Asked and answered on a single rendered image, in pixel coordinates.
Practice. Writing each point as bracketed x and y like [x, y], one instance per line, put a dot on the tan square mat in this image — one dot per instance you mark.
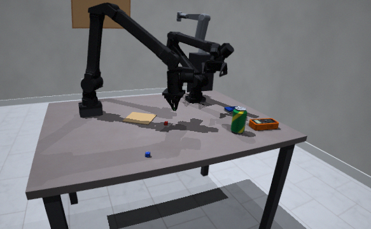
[140, 118]

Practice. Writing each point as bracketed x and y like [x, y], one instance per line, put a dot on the green and yellow soda can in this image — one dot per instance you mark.
[238, 120]

